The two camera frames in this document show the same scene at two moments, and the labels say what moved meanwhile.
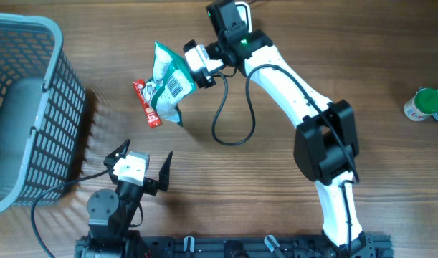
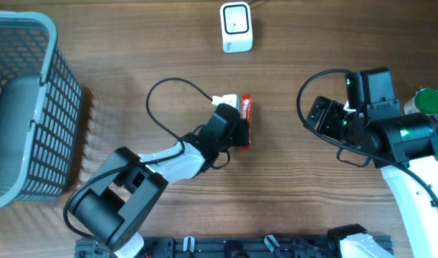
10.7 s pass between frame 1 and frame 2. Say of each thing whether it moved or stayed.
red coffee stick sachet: moved
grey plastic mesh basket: stayed
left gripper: moved
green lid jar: stayed
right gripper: moved
